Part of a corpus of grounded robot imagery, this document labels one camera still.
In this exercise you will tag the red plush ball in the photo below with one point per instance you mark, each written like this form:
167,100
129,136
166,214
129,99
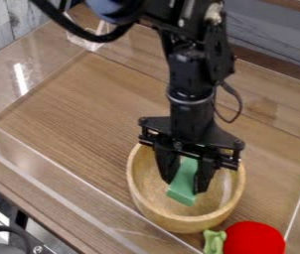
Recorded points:
251,237

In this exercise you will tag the clear acrylic corner bracket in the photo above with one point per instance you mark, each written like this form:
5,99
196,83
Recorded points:
91,46

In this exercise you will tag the clear acrylic tray wall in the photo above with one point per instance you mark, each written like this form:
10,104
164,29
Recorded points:
88,218

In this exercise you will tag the black table frame bracket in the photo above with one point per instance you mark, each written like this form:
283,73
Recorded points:
18,241

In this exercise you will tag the green rectangular block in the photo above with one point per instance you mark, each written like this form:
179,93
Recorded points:
182,188

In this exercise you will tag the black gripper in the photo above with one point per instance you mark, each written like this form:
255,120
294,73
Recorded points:
190,134

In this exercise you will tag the brown wooden bowl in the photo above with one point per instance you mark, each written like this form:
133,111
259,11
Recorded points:
212,207

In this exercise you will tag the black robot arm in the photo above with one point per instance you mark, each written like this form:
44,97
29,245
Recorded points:
192,29

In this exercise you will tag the small green toy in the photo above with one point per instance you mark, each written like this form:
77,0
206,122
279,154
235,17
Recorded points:
215,241

